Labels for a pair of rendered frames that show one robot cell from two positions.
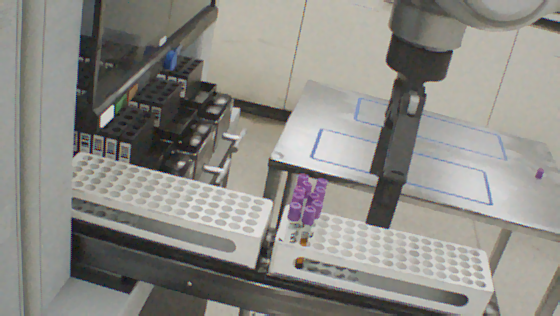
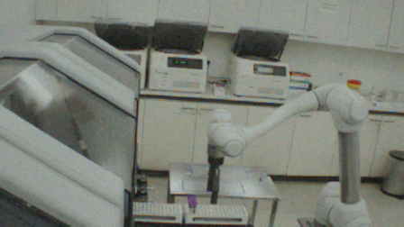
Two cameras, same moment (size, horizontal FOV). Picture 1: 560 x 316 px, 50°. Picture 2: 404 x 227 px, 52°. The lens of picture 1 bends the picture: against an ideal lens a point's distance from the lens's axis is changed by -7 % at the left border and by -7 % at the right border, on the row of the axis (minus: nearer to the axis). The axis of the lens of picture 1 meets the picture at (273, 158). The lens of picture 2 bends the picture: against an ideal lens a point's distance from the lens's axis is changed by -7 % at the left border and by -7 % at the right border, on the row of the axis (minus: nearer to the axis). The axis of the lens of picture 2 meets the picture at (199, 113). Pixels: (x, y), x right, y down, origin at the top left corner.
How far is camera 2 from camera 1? 1.25 m
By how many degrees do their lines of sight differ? 16
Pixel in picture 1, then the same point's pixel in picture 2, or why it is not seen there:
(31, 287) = not seen: outside the picture
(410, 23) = (213, 152)
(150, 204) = (149, 212)
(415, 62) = (215, 161)
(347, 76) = (169, 148)
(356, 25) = (169, 122)
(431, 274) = (230, 214)
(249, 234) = (179, 213)
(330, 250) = (201, 213)
